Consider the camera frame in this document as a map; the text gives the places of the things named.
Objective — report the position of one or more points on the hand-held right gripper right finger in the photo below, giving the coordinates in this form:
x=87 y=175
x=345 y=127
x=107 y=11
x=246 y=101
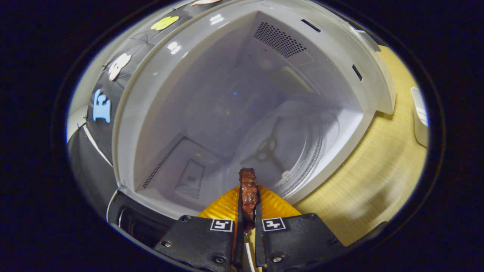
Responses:
x=259 y=245

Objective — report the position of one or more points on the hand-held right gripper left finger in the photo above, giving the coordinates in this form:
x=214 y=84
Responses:
x=239 y=249

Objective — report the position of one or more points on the brown meat slice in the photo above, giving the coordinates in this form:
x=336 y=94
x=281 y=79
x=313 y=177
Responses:
x=249 y=196

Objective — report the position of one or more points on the white microwave oven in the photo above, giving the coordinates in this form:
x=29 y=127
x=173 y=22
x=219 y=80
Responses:
x=227 y=94

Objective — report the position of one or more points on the glass turntable plate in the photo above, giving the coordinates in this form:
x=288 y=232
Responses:
x=302 y=143

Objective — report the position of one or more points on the white plastic tray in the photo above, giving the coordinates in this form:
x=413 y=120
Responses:
x=419 y=124

